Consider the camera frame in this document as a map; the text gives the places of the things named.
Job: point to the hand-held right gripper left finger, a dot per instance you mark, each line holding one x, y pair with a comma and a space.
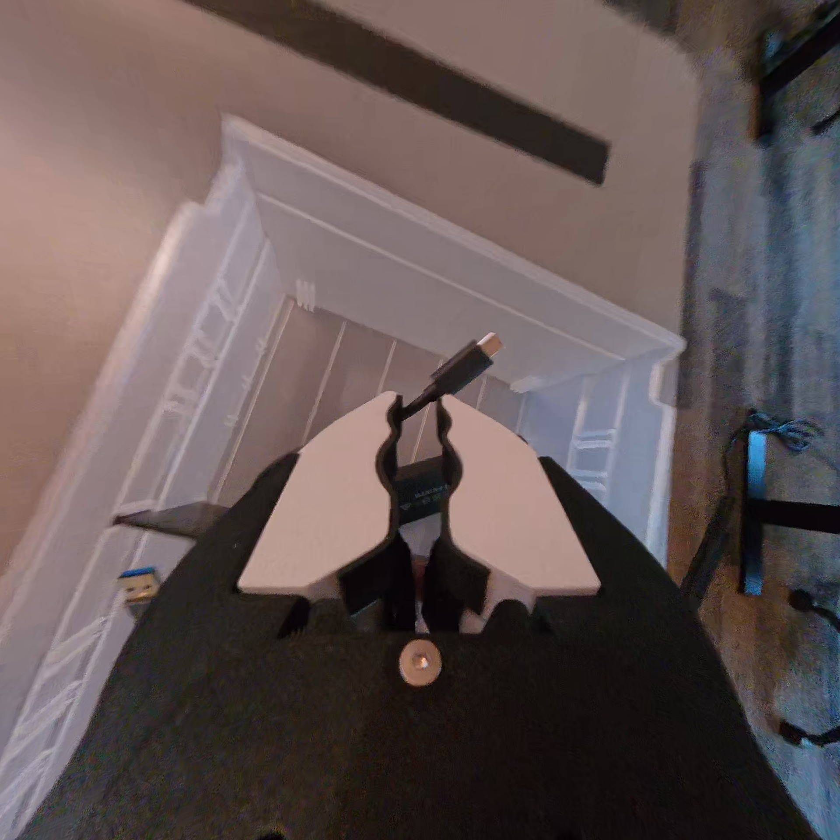
328, 512

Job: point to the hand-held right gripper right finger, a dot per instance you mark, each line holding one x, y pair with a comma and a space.
518, 512

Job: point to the black usb hub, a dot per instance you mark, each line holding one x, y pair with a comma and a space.
454, 377

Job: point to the clear plastic bin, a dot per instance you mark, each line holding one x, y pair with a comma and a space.
394, 262

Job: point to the black tape strip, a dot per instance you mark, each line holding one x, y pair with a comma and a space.
426, 85

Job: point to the black desk frame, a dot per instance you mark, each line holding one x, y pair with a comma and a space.
787, 59
754, 512

